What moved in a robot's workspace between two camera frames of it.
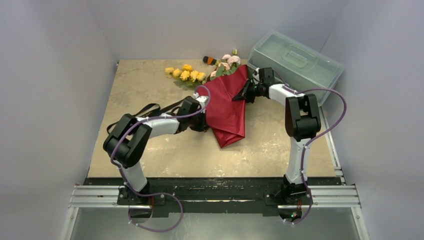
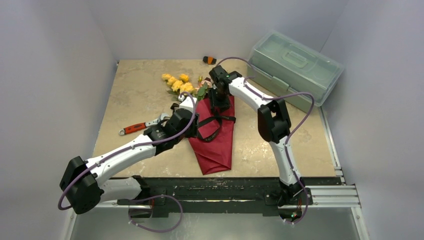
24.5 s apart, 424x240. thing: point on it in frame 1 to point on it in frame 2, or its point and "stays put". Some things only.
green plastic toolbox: x=297 y=65 stays put
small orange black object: x=209 y=60 stays put
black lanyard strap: x=162 y=111 to x=218 y=118
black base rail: x=192 y=196 stays put
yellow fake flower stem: x=185 y=78 to x=179 y=87
